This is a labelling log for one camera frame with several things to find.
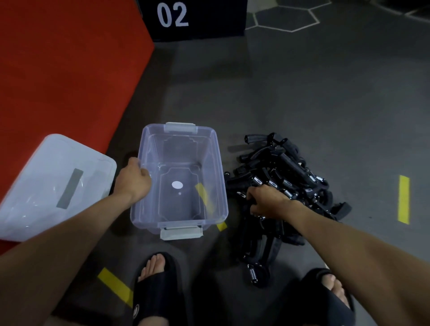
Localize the person's right hand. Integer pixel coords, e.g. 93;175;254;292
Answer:
246;185;297;223

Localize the person's left hand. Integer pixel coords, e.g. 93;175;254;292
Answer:
112;157;152;205

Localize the black spring grip exerciser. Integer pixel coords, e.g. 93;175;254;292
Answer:
235;190;267;225

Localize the clear plastic storage box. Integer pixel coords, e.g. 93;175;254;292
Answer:
130;122;229;241

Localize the person's right forearm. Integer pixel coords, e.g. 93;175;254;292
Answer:
286;201;430;326

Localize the person's left forearm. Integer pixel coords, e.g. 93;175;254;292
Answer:
0;192;135;326

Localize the pile of black hand grippers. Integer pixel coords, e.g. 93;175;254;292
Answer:
223;132;352;289

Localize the yellow floor tape strip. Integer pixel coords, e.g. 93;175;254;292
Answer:
97;268;134;308
195;183;228;232
398;175;411;225

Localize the grey tape strip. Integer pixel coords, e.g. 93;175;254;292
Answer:
56;168;84;210

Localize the person's left foot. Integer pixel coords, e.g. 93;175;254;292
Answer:
138;253;167;283

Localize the person's foot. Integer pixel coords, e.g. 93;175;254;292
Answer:
138;253;167;283
321;274;352;310

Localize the clear plastic box lid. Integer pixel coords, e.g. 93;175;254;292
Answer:
0;134;117;242

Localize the black left slipper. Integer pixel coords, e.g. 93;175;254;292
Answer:
132;252;189;326

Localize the black slipper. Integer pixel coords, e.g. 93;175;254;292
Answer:
132;252;189;326
295;268;357;326

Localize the person's right foot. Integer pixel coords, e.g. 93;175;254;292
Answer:
321;274;352;310

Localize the red mat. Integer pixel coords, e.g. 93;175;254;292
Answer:
0;0;155;256

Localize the black right slipper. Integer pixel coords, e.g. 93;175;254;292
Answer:
295;268;357;326

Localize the black numbered block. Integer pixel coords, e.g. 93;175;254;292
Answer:
136;0;248;42

